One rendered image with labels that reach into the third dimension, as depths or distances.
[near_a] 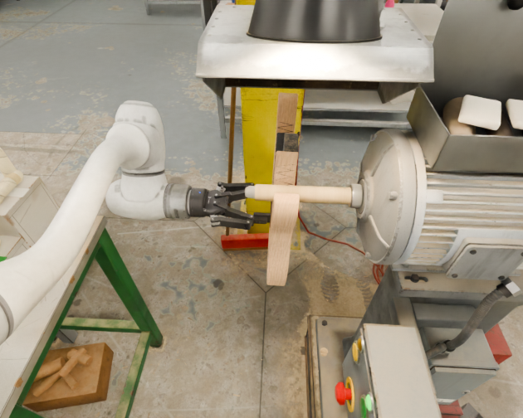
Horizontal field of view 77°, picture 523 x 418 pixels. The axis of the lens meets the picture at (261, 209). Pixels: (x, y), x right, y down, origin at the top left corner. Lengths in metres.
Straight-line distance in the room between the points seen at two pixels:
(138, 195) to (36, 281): 0.36
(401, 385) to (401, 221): 0.26
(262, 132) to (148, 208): 0.88
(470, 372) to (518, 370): 1.25
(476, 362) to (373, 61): 0.69
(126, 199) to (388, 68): 0.63
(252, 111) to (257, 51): 1.08
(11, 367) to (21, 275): 0.44
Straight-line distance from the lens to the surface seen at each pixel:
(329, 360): 1.50
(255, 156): 1.68
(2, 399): 0.94
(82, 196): 0.65
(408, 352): 0.65
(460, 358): 0.92
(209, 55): 0.47
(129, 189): 0.85
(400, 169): 0.55
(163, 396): 1.79
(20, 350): 0.97
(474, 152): 0.54
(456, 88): 0.66
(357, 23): 0.34
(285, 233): 0.68
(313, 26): 0.33
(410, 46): 0.50
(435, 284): 0.74
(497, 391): 2.06
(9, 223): 1.03
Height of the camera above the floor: 1.68
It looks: 46 degrees down
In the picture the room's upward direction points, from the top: straight up
